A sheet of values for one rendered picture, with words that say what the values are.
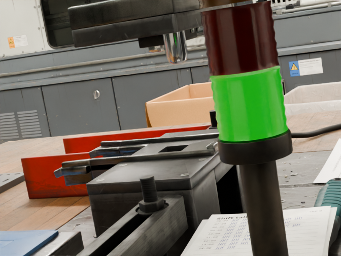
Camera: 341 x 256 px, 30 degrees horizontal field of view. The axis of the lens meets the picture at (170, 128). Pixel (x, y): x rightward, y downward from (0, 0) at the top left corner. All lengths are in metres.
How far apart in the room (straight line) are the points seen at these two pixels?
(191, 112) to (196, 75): 2.51
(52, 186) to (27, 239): 0.24
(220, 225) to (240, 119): 0.20
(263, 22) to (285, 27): 4.86
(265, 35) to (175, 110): 2.68
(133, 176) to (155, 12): 0.15
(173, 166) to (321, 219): 0.15
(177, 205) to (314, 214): 0.11
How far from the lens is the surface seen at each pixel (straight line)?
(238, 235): 0.49
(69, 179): 0.67
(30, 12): 6.26
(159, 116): 3.05
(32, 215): 0.84
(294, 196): 0.73
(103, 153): 0.72
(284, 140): 0.34
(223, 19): 0.32
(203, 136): 0.68
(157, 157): 0.62
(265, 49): 0.33
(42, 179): 0.90
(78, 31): 0.58
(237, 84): 0.33
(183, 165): 0.58
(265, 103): 0.33
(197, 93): 3.54
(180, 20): 0.55
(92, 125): 6.04
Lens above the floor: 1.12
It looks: 10 degrees down
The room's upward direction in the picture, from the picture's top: 9 degrees counter-clockwise
